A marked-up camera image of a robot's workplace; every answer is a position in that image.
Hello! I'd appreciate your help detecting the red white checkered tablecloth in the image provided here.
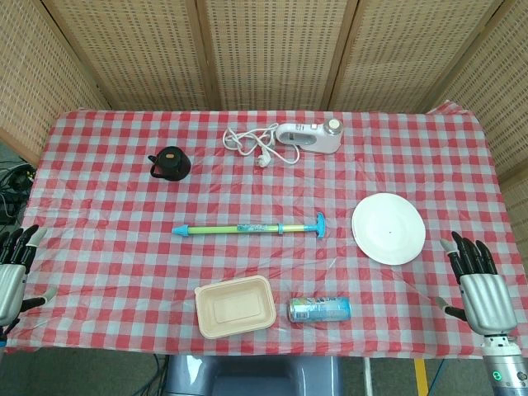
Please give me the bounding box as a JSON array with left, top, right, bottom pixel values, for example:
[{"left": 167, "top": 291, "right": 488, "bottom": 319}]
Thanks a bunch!
[{"left": 2, "top": 101, "right": 528, "bottom": 358}]

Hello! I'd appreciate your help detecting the green blue water pump toy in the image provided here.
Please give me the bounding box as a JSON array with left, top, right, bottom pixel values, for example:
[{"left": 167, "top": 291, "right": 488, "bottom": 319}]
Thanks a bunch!
[{"left": 172, "top": 223, "right": 285, "bottom": 240}]

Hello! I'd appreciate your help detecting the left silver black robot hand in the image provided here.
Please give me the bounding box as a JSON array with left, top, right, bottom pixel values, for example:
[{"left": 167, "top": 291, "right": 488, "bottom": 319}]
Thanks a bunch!
[{"left": 0, "top": 224, "right": 58, "bottom": 330}]

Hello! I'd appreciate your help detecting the light blue drink can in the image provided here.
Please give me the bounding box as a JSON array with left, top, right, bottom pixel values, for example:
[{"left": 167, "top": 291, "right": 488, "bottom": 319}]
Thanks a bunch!
[{"left": 287, "top": 295, "right": 352, "bottom": 323}]

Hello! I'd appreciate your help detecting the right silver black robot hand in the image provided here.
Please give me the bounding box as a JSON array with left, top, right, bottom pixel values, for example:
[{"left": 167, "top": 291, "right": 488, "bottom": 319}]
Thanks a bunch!
[{"left": 436, "top": 231, "right": 519, "bottom": 336}]

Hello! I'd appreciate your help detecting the white mixer power cord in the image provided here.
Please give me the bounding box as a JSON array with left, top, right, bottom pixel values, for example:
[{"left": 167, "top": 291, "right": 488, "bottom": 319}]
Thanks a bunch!
[{"left": 223, "top": 122, "right": 303, "bottom": 170}]

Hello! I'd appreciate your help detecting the woven bamboo screen panel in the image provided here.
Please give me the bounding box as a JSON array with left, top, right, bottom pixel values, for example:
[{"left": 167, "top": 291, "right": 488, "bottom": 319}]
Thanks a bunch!
[
  {"left": 325, "top": 0, "right": 516, "bottom": 113},
  {"left": 0, "top": 0, "right": 111, "bottom": 166},
  {"left": 427, "top": 0, "right": 528, "bottom": 276},
  {"left": 40, "top": 0, "right": 215, "bottom": 111},
  {"left": 193, "top": 0, "right": 360, "bottom": 111}
]

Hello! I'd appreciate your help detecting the black lidded cup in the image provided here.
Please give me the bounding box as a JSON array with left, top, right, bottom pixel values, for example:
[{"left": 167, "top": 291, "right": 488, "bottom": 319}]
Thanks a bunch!
[{"left": 148, "top": 145, "right": 192, "bottom": 183}]

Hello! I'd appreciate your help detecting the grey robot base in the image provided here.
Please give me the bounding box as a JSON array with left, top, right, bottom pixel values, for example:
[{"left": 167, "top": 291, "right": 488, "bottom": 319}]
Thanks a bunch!
[{"left": 164, "top": 354, "right": 343, "bottom": 396}]

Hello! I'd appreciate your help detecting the black cable under table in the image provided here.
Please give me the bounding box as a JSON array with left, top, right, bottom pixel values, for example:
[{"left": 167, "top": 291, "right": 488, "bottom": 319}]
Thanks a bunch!
[{"left": 139, "top": 353, "right": 167, "bottom": 396}]

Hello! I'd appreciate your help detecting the black floor cable bundle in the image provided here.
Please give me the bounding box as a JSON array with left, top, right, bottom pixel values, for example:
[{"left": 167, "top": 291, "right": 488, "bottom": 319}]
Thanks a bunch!
[{"left": 0, "top": 158, "right": 36, "bottom": 226}]

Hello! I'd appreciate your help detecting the white hand mixer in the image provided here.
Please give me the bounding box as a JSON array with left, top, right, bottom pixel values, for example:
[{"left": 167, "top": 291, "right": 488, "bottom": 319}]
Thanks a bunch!
[{"left": 275, "top": 118, "right": 343, "bottom": 155}]

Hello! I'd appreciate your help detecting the white round plate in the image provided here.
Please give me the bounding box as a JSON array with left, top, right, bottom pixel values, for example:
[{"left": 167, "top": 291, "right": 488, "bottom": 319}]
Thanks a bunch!
[{"left": 351, "top": 192, "right": 427, "bottom": 266}]

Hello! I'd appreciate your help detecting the beige rectangular food container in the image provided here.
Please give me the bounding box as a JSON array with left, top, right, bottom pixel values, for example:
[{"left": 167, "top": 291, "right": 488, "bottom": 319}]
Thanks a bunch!
[{"left": 194, "top": 275, "right": 277, "bottom": 340}]

